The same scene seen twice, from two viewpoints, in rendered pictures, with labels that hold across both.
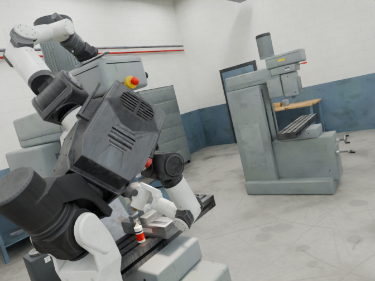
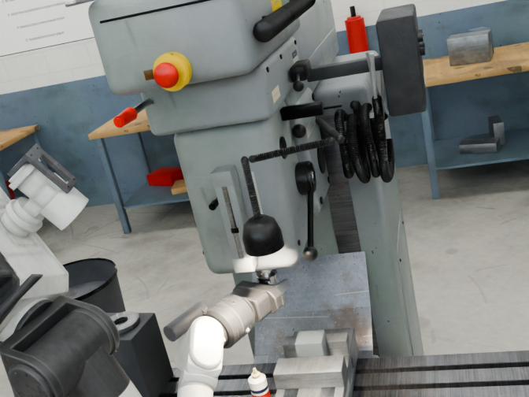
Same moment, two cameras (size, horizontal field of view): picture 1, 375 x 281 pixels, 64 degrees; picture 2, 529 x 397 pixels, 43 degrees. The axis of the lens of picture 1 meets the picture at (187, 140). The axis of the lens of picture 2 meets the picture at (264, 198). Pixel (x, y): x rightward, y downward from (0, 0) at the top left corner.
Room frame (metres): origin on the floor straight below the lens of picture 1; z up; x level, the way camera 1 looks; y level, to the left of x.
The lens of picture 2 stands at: (1.09, -0.85, 1.90)
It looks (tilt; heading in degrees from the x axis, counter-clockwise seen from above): 20 degrees down; 67
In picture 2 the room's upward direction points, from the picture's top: 13 degrees counter-clockwise
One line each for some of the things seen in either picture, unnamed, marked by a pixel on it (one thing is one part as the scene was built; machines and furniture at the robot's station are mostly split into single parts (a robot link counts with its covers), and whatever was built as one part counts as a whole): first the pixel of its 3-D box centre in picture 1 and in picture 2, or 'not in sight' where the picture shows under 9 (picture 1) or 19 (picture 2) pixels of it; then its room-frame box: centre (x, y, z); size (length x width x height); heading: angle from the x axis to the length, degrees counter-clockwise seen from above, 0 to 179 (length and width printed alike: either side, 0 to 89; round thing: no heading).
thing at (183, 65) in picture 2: (130, 82); (172, 71); (1.42, 0.19, 1.76); 0.06 x 0.02 x 0.06; 140
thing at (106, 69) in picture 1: (97, 82); (209, 17); (1.58, 0.38, 1.81); 0.47 x 0.26 x 0.16; 50
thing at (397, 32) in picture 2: not in sight; (405, 58); (2.02, 0.38, 1.62); 0.20 x 0.09 x 0.21; 50
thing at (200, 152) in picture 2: not in sight; (246, 185); (1.57, 0.37, 1.47); 0.21 x 0.19 x 0.32; 140
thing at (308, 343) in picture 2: (144, 210); (312, 348); (1.62, 0.33, 1.07); 0.06 x 0.05 x 0.06; 141
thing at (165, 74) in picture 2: (134, 81); (167, 74); (1.40, 0.17, 1.76); 0.04 x 0.03 x 0.04; 140
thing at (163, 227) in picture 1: (151, 220); (315, 378); (1.60, 0.30, 1.01); 0.35 x 0.15 x 0.11; 51
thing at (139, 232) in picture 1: (139, 231); (259, 388); (1.48, 0.36, 1.01); 0.04 x 0.04 x 0.11
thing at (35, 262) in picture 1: (58, 263); (115, 354); (1.24, 0.68, 1.06); 0.22 x 0.12 x 0.20; 133
